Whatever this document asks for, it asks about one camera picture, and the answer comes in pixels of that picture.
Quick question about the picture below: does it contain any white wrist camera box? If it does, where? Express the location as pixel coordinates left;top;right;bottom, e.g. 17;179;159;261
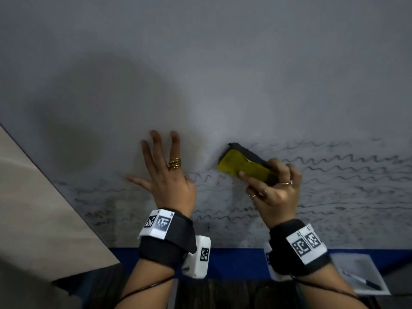
181;235;212;280
263;242;291;282

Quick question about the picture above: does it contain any large scribbled whiteboard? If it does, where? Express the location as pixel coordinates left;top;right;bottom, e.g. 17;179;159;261
0;0;412;251

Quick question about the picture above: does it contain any grey partition panel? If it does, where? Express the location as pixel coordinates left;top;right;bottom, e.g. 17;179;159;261
0;254;82;309

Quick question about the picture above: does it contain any white shallow tray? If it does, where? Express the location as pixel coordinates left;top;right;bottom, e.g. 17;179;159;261
330;252;391;297

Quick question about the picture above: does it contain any person's right forearm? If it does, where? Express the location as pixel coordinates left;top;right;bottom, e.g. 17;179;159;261
297;264;370;309

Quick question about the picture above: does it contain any person's right hand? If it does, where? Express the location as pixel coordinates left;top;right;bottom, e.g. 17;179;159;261
239;158;303;230

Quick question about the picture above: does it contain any person's left hand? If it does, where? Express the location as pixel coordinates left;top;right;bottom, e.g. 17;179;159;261
125;130;197;218

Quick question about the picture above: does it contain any thin black cable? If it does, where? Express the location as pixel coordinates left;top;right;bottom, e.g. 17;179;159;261
119;275;176;303
291;275;360;300

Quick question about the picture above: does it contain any yellow and black whiteboard eraser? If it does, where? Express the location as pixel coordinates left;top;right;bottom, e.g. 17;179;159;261
218;143;279;186

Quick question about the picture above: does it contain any black wristband with marker tag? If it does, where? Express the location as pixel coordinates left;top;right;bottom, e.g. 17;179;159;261
138;208;197;279
269;218;332;276

